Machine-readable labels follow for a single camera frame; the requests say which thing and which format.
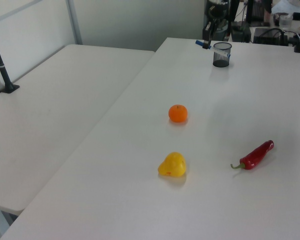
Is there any clear plastic container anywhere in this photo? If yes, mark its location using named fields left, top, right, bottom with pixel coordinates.
left=278, top=14, right=293, bottom=28

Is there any black equipment box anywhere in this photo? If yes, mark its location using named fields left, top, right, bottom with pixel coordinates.
left=253, top=27, right=289, bottom=46

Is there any dark robot gripper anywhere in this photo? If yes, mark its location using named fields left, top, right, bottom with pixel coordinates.
left=202, top=0, right=229, bottom=50

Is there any white plastic bag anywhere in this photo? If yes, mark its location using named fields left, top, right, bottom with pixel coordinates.
left=271, top=0, right=300, bottom=15

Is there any orange mandarin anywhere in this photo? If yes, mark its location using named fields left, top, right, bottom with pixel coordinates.
left=168, top=104, right=189, bottom=123

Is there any black camera stand pole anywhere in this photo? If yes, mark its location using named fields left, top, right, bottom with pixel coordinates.
left=0, top=24, right=20, bottom=94

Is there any black mesh pen cup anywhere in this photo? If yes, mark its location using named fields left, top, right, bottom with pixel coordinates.
left=212, top=41, right=233, bottom=68

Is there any dark green device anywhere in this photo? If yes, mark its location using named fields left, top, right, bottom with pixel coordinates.
left=230, top=21, right=251, bottom=43

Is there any grey partition frame post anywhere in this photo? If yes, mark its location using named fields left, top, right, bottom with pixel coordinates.
left=66, top=0, right=83, bottom=46

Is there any blue and white marker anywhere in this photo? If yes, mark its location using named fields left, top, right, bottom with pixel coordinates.
left=195, top=39, right=231, bottom=58

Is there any red chili pepper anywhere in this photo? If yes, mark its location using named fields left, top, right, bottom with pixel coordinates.
left=230, top=139, right=275, bottom=172

